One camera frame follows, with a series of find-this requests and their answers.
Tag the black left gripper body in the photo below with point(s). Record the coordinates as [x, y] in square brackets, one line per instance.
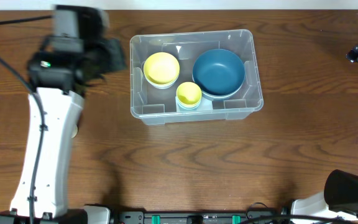
[111, 54]

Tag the yellow bowl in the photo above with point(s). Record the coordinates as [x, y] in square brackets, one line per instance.
[161, 68]

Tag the white small bowl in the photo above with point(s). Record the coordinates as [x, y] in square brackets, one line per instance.
[161, 87]

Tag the light grey small bowl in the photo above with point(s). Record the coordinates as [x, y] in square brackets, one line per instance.
[152, 83]

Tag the cream white cup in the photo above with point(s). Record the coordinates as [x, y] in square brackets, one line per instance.
[75, 131]

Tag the yellow cup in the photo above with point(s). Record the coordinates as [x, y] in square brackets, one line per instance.
[189, 93]

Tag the green cup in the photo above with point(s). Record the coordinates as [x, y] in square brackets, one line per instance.
[188, 107]

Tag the dark blue large bowl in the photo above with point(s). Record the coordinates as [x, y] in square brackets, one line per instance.
[219, 71]

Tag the light blue cup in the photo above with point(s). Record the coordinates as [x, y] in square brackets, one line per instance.
[182, 110]

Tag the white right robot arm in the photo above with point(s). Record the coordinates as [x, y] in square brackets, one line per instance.
[338, 201]

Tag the clear plastic storage bin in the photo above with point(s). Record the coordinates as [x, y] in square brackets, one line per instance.
[230, 98]

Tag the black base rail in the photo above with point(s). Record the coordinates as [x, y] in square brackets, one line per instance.
[141, 217]

